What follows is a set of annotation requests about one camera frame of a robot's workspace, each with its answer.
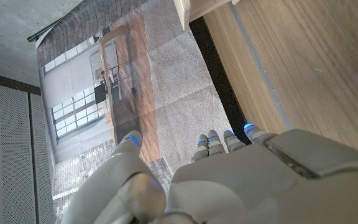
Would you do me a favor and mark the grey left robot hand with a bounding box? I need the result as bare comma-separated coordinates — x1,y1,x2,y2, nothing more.
61,123,358,224

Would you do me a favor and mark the wooden box with slot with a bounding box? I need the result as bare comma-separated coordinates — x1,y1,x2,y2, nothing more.
173,0,242,32

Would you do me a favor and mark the wooden table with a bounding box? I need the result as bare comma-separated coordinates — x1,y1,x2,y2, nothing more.
227,2,293,131

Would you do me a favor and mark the printed backdrop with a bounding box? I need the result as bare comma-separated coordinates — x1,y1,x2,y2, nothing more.
35,0,233,218

